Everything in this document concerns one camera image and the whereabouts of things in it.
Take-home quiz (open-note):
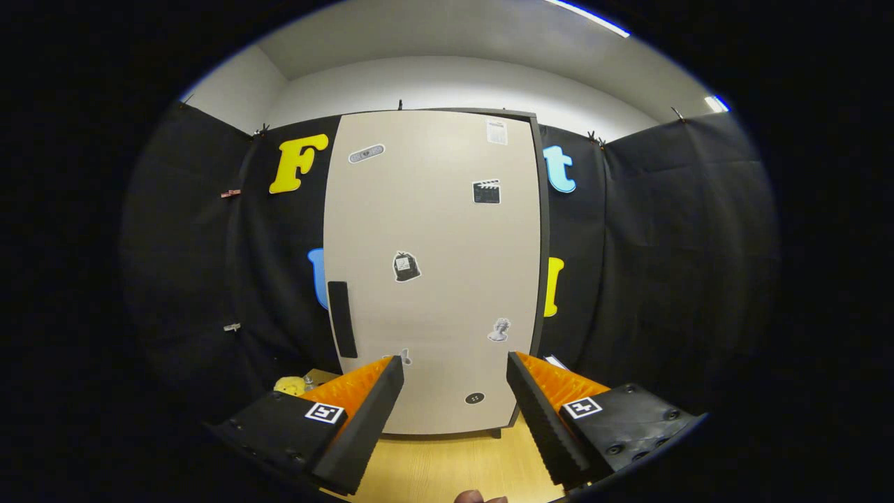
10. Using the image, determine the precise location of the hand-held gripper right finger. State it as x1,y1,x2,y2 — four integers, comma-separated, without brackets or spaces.
506,351,706,488

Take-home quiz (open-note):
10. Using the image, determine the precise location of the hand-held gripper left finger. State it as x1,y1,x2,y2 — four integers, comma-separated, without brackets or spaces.
210,355,406,497

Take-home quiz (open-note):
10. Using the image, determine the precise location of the black door handle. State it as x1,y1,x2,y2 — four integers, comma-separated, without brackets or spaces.
327,281,358,359

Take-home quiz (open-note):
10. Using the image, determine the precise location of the grey shoe cabinet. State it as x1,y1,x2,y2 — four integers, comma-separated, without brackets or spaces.
323,108,552,439

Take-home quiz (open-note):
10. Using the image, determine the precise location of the black backdrop cloth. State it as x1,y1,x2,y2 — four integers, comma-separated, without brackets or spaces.
119,101,779,434

